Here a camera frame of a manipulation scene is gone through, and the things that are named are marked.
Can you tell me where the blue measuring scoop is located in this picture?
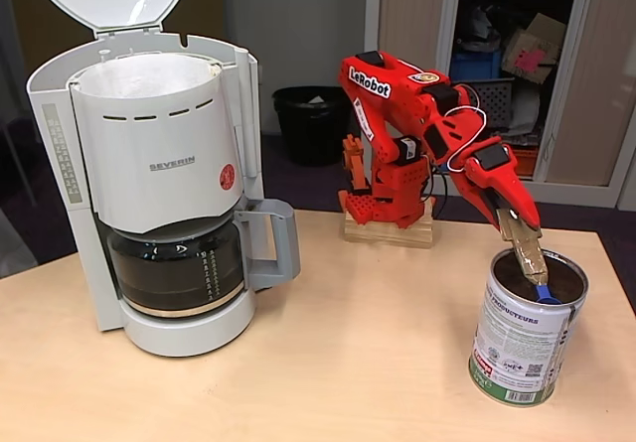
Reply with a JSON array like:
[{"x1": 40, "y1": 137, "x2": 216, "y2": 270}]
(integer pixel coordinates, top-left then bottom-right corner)
[{"x1": 496, "y1": 207, "x2": 563, "y2": 305}]

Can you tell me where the white green coffee tin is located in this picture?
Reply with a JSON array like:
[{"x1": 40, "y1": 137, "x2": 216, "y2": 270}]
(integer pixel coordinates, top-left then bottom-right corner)
[{"x1": 468, "y1": 248, "x2": 590, "y2": 409}]

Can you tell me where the white drip coffee maker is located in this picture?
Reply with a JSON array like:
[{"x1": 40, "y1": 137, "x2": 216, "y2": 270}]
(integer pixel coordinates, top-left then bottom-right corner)
[{"x1": 19, "y1": 0, "x2": 262, "y2": 359}]

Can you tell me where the white paper coffee filter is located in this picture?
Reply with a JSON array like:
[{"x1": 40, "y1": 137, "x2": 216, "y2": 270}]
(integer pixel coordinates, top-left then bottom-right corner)
[{"x1": 79, "y1": 54, "x2": 220, "y2": 100}]

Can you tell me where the orange crate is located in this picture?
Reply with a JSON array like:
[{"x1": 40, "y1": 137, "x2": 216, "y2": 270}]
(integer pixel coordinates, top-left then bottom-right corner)
[{"x1": 511, "y1": 146, "x2": 541, "y2": 178}]

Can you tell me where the white crumpled plastic sheet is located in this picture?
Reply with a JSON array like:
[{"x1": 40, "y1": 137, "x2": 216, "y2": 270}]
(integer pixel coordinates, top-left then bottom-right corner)
[{"x1": 509, "y1": 81, "x2": 541, "y2": 138}]

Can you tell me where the grey perforated crate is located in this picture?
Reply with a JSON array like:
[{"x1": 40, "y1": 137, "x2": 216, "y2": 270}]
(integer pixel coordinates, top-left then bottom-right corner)
[{"x1": 466, "y1": 77, "x2": 516, "y2": 130}]

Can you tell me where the wooden base block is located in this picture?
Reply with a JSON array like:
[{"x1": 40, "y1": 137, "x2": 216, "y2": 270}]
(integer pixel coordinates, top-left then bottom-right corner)
[{"x1": 343, "y1": 196, "x2": 437, "y2": 249}]

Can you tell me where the large blue crate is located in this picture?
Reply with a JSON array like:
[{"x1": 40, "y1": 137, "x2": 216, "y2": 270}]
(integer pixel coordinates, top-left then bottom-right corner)
[{"x1": 449, "y1": 49, "x2": 503, "y2": 83}]

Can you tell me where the grey sliding-door cabinet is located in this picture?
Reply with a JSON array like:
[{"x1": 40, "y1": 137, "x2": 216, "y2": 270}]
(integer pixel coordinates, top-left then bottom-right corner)
[{"x1": 365, "y1": 0, "x2": 636, "y2": 210}]

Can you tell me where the cardboard box pink mark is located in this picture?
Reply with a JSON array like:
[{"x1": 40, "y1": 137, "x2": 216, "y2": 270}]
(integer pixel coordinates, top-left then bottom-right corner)
[{"x1": 501, "y1": 12, "x2": 567, "y2": 83}]

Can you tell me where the orange printed clamp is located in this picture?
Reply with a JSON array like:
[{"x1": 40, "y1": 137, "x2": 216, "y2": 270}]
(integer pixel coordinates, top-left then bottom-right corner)
[{"x1": 341, "y1": 133, "x2": 372, "y2": 195}]

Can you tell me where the black trash bin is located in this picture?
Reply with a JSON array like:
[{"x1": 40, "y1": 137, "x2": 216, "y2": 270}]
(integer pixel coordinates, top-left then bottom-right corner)
[{"x1": 271, "y1": 86, "x2": 355, "y2": 168}]

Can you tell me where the black power cable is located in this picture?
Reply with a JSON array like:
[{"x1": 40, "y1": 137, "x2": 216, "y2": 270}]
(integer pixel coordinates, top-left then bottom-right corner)
[{"x1": 426, "y1": 163, "x2": 451, "y2": 220}]

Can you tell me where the glass carafe grey handle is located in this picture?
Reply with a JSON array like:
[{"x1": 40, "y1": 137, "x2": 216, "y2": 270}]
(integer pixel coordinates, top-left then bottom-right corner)
[{"x1": 106, "y1": 199, "x2": 302, "y2": 320}]

